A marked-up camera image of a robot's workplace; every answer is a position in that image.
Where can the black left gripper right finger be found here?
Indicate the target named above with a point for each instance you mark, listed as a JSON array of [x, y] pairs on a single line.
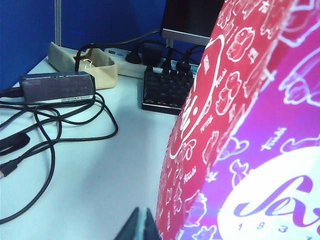
[[151, 230]]

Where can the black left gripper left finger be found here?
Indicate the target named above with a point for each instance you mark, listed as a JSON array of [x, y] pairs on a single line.
[[130, 230]]

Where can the red printed paper bag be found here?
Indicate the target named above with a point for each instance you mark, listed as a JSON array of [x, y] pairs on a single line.
[[225, 100]]

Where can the black keyboard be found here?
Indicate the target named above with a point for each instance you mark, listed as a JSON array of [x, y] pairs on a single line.
[[160, 90]]

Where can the beige cloth pouch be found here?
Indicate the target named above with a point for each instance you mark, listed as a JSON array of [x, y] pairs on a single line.
[[105, 75]]

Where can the black power adapter brick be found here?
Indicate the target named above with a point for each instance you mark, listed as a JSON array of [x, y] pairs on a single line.
[[55, 87]]

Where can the white power strip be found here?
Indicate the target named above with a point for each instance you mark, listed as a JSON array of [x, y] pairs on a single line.
[[125, 67]]

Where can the silver binder clip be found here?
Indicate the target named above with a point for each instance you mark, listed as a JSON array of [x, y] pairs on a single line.
[[87, 63]]

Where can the round black power plug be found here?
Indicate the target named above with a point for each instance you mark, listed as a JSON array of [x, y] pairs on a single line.
[[133, 57]]

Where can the square black plug adapter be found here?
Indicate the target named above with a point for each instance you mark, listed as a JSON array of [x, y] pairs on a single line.
[[151, 53]]

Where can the black monitor with silver bezel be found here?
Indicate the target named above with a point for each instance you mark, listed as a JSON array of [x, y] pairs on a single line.
[[185, 15]]

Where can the blue office partition panel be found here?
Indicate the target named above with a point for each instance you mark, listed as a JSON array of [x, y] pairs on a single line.
[[30, 25]]

